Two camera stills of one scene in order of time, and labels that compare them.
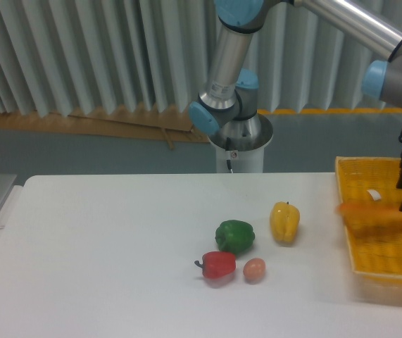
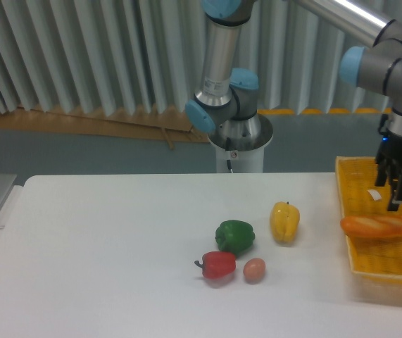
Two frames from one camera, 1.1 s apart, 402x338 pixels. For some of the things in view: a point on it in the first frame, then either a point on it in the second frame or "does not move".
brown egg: x=254 y=269 does not move
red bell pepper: x=217 y=264 does not move
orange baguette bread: x=354 y=213 → x=390 y=225
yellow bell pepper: x=284 y=220 does not move
